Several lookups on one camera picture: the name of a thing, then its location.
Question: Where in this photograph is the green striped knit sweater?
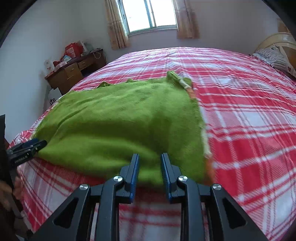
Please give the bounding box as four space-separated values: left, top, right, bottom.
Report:
34 71 214 186

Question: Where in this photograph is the white paper shopping bag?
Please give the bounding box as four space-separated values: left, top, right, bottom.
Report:
48 88 62 105

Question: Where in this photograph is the brown wooden desk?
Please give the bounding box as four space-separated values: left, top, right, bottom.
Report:
45 49 106 95

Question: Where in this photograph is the white card on desk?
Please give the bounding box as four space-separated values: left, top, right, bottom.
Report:
44 60 55 73

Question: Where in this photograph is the red plaid bed blanket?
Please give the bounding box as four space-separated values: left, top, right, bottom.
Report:
18 47 295 240

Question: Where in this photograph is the red gift box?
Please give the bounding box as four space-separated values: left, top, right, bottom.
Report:
65 43 83 58

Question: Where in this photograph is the left beige curtain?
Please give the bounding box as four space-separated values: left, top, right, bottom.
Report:
104 0 130 50

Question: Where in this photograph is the beige curtain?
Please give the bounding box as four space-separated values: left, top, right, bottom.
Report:
173 0 199 39
104 0 130 50

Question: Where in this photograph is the grey patterned pillow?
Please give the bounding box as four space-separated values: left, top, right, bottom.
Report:
252 45 295 77

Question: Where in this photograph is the cream wooden headboard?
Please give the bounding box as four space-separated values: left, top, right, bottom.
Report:
256 32 295 62

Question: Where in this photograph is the right beige curtain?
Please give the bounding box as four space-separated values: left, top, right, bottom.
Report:
173 0 199 39

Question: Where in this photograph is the window with white frame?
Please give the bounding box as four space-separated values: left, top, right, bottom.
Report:
118 0 177 36

